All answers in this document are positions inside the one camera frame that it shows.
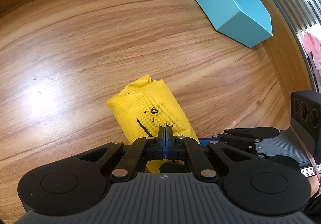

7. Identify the light blue cardboard box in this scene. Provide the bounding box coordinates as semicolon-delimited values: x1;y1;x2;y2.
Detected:
196;0;273;48

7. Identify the person's right hand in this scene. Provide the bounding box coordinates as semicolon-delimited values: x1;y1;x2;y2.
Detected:
307;175;319;197

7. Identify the yellow fabric shopping bag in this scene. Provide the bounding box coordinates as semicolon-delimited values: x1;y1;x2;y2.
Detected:
106;74;201;174

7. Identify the pink plastic bag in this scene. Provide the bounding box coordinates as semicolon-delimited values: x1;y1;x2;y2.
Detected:
302;32;320;75

